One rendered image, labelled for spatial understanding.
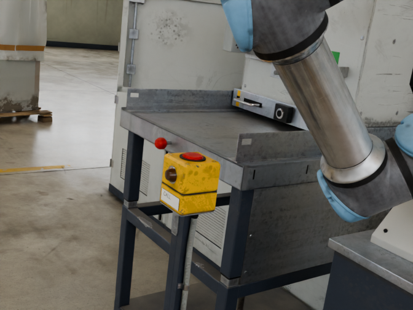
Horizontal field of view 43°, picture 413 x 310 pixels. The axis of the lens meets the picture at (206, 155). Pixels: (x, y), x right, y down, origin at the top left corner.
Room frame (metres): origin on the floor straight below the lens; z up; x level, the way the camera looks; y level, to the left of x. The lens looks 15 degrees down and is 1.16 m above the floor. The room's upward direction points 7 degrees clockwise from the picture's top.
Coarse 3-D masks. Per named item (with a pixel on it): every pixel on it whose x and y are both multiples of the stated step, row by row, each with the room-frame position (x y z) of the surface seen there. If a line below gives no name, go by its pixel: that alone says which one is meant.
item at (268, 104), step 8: (240, 88) 1.84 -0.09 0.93; (248, 96) 1.76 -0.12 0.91; (256, 96) 1.73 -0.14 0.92; (232, 104) 1.82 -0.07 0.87; (264, 104) 1.69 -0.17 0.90; (272, 104) 1.66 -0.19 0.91; (288, 104) 1.61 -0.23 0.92; (256, 112) 1.72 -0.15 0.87; (264, 112) 1.69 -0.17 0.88; (272, 112) 1.66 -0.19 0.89; (296, 112) 1.57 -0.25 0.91; (296, 120) 1.57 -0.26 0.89; (304, 128) 1.54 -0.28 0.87
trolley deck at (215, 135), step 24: (120, 120) 1.62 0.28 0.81; (144, 120) 1.49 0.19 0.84; (168, 120) 1.53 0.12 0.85; (192, 120) 1.57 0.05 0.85; (216, 120) 1.62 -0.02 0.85; (240, 120) 1.67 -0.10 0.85; (264, 120) 1.72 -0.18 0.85; (192, 144) 1.29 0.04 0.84; (216, 144) 1.30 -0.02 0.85; (240, 168) 1.13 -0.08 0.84; (264, 168) 1.16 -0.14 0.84; (288, 168) 1.20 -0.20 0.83; (312, 168) 1.25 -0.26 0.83
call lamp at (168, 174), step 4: (168, 168) 0.93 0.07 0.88; (172, 168) 0.92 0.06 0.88; (168, 172) 0.92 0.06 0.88; (172, 172) 0.92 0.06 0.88; (176, 172) 0.92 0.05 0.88; (168, 176) 0.92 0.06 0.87; (172, 176) 0.91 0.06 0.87; (176, 176) 0.91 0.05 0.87; (168, 180) 0.92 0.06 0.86; (172, 180) 0.92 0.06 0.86; (176, 180) 0.91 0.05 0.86
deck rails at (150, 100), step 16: (128, 96) 1.59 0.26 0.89; (144, 96) 1.63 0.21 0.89; (160, 96) 1.66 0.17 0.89; (176, 96) 1.70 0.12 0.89; (192, 96) 1.73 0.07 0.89; (208, 96) 1.77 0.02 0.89; (224, 96) 1.81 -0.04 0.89; (144, 112) 1.59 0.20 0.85; (160, 112) 1.63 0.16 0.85; (176, 112) 1.66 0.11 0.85; (192, 112) 1.70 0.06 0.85; (368, 128) 1.42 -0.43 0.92; (384, 128) 1.46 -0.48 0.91; (240, 144) 1.15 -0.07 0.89; (256, 144) 1.18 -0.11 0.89; (272, 144) 1.21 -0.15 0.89; (288, 144) 1.24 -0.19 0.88; (304, 144) 1.27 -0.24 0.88; (240, 160) 1.15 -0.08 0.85; (256, 160) 1.18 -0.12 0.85; (272, 160) 1.21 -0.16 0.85
